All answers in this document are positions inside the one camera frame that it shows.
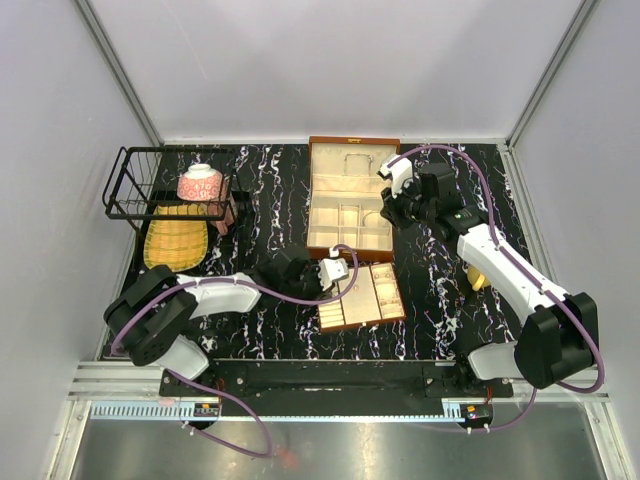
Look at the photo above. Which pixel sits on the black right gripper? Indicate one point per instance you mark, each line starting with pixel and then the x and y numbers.
pixel 391 207

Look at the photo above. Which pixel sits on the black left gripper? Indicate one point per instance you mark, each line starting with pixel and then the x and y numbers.
pixel 318 293

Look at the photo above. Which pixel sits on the brown jewelry tray insert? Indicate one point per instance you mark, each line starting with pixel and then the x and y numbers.
pixel 374 299

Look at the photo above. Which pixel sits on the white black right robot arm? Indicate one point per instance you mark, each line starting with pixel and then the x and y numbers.
pixel 559 330

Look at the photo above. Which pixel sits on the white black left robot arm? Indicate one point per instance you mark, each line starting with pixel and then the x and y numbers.
pixel 149 320

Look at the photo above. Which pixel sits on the brown leather jewelry box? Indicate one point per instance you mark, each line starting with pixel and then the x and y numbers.
pixel 345 196

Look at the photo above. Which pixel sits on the pink patterned ceramic bowl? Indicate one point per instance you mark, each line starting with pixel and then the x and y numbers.
pixel 200 182

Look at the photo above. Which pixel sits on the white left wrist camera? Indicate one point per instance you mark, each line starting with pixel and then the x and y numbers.
pixel 332 269

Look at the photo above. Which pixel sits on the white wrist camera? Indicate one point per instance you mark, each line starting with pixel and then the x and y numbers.
pixel 332 269
pixel 398 170

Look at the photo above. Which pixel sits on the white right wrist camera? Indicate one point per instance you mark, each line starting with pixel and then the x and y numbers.
pixel 398 170

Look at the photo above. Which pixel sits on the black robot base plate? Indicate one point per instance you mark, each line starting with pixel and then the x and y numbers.
pixel 296 388

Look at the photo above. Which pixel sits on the black wire dish rack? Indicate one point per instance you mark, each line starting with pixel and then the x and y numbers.
pixel 143 186

